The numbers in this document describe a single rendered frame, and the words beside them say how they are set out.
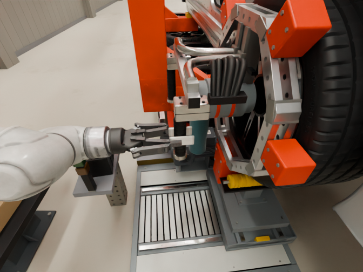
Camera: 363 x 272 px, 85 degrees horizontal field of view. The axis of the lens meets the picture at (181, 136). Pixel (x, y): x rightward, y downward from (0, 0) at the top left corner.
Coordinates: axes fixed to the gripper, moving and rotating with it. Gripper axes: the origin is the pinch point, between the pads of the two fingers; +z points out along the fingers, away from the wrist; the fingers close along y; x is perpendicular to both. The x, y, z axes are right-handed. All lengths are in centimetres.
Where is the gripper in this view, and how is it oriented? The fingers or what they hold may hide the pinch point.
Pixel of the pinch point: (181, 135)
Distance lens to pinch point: 58.4
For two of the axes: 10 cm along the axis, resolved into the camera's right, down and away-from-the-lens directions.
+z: 9.9, -0.7, 0.8
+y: 1.1, 6.5, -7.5
